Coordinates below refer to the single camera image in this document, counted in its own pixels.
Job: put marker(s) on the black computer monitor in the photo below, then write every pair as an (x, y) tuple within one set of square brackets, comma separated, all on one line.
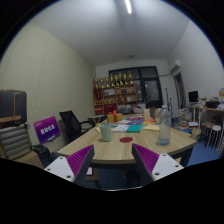
[(193, 96)]

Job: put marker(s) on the grey striped chair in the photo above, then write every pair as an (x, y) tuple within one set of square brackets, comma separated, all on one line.
[(13, 141)]

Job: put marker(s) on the yellow gift box red ribbon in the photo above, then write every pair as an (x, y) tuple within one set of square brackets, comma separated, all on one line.
[(114, 117)]

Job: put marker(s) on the dark framed glass door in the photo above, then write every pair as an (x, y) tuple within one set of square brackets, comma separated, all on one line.
[(148, 86)]

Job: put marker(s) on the ceiling tube light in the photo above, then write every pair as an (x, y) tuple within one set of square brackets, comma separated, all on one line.
[(128, 6)]

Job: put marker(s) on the white booklet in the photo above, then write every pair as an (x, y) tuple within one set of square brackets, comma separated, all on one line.
[(120, 128)]

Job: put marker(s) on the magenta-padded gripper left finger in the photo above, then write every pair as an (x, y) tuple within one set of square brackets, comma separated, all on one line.
[(60, 166)]

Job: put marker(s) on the small orange white carton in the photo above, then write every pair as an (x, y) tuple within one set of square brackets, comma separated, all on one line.
[(146, 114)]

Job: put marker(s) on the pale green cup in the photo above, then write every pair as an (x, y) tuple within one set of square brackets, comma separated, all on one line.
[(105, 133)]

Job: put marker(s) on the wooden shelf unit with trophies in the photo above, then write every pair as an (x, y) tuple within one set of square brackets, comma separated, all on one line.
[(115, 96)]

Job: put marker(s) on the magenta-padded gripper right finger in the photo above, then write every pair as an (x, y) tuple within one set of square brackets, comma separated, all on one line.
[(165, 165)]

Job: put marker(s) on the purple sign board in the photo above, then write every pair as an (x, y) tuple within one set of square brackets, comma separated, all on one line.
[(46, 130)]

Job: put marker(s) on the white wall air conditioner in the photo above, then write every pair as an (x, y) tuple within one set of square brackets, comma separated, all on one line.
[(175, 65)]

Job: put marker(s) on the beige notebook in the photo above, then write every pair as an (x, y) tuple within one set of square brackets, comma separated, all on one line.
[(97, 128)]

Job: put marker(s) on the teal book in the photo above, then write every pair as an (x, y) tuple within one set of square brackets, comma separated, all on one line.
[(134, 128)]

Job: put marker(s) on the pink flower plant in pot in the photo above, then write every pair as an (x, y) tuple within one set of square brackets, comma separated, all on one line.
[(157, 114)]

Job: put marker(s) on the orange book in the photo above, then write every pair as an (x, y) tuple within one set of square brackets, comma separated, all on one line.
[(149, 121)]

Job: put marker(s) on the clear plastic water bottle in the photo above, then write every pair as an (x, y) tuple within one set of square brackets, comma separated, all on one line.
[(164, 130)]

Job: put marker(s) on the black suitcase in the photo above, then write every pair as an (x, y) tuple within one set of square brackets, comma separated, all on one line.
[(13, 106)]

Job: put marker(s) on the black office chair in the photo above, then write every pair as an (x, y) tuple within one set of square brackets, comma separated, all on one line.
[(70, 123)]

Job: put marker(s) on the black bag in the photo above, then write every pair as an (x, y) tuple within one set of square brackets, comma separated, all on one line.
[(41, 155)]

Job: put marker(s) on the white round stool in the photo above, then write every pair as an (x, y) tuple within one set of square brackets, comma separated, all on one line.
[(215, 128)]

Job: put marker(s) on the wooden side desk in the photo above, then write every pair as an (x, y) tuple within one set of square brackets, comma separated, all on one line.
[(210, 109)]

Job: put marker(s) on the flat round red coaster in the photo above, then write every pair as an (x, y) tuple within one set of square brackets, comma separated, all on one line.
[(126, 139)]

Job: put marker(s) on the pink tissue packet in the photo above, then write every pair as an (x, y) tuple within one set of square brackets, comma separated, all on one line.
[(135, 118)]

